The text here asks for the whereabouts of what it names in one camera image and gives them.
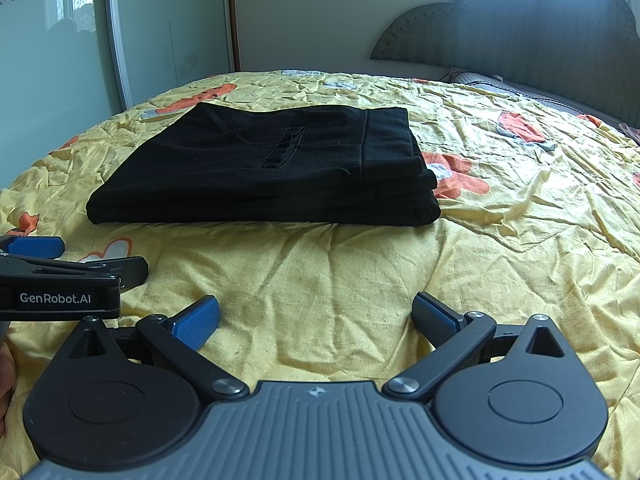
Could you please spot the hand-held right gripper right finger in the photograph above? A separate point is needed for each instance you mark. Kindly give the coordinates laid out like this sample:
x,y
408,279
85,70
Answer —
x,y
436,316

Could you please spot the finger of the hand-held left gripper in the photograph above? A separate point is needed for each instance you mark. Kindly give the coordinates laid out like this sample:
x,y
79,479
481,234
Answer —
x,y
37,246
127,270

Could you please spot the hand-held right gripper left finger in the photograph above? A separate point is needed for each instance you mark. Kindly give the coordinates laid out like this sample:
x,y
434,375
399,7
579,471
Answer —
x,y
196,322

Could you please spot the black pants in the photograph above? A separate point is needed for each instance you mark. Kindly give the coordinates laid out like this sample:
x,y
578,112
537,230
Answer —
x,y
260,170

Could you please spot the person's left hand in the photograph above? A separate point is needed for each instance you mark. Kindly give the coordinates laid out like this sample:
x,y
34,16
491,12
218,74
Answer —
x,y
5,390

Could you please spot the yellow floral quilt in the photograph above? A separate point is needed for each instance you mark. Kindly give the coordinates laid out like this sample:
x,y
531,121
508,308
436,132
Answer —
x,y
350,260

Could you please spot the glass sliding wardrobe door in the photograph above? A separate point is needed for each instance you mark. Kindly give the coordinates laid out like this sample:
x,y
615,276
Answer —
x,y
175,20
50,60

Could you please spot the grey mattress sheet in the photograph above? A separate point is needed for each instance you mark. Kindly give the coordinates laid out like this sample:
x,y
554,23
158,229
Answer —
x,y
530,91

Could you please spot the pink cloth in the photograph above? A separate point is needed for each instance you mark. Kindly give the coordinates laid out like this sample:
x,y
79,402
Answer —
x,y
632,134

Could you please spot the grey padded headboard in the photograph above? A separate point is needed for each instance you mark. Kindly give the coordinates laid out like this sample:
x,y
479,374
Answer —
x,y
525,20

